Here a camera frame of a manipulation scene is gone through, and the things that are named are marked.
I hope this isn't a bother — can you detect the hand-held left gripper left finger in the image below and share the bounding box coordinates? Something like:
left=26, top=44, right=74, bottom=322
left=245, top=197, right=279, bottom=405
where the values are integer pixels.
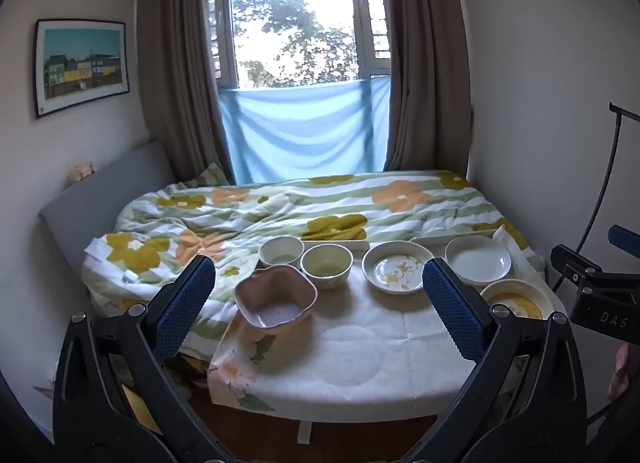
left=52, top=255, right=221, bottom=463

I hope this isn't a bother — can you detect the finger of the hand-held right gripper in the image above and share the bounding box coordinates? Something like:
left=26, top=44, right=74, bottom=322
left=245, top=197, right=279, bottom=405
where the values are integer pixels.
left=550, top=243, right=607, bottom=291
left=607, top=224, right=640, bottom=255

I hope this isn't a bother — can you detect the person's right hand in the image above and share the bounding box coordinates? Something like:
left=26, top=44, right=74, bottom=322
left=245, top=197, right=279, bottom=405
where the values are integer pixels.
left=606, top=342, right=632, bottom=400

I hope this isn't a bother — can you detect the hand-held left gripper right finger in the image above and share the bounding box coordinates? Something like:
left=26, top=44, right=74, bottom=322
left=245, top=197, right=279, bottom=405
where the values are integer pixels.
left=422, top=257, right=588, bottom=463

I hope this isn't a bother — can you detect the framed wall picture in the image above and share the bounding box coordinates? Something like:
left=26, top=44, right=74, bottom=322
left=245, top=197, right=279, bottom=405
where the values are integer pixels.
left=33, top=18, right=132, bottom=120

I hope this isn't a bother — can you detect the cream round bowl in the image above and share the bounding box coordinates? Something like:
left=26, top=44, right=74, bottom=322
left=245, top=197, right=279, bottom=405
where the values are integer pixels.
left=300, top=244, right=352, bottom=290

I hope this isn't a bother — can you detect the small white bowl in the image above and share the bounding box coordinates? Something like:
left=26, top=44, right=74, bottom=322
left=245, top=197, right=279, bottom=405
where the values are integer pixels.
left=258, top=235, right=305, bottom=269

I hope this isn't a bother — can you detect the pink wavy-edged bowl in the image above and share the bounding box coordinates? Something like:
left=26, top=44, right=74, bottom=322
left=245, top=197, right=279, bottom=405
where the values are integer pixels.
left=234, top=264, right=319, bottom=329

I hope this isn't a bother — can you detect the green striped pillow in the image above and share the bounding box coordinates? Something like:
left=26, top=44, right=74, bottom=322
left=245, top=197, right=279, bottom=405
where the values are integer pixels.
left=186, top=163, right=232, bottom=189

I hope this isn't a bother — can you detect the floral cream plate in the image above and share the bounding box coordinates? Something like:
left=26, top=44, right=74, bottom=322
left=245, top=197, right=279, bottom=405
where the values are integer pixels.
left=362, top=241, right=435, bottom=295

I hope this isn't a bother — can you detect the black cable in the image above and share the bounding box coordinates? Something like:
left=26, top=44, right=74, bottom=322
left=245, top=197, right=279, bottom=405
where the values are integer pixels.
left=550, top=102, right=640, bottom=294

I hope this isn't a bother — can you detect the plain white plate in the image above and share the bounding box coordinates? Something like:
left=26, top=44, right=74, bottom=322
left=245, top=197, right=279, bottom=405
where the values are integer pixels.
left=444, top=235, right=512, bottom=286

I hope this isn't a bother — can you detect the floral striped blanket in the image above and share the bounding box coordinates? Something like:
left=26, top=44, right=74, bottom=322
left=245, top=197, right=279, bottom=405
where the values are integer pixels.
left=82, top=170, right=546, bottom=359

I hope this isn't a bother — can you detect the yellow-centred plate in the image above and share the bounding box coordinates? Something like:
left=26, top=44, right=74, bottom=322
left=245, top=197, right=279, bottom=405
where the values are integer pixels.
left=479, top=279, right=555, bottom=321

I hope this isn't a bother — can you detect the light blue cloth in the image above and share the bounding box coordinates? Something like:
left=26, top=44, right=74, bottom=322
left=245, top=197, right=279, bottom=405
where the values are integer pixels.
left=217, top=76, right=392, bottom=184

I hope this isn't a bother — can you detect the white floral tablecloth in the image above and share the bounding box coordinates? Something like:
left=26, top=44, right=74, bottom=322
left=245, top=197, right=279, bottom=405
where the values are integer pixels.
left=207, top=238, right=556, bottom=414

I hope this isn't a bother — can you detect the grey padded headboard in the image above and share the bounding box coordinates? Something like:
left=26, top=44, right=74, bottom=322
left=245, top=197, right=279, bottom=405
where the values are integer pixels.
left=37, top=140, right=176, bottom=304

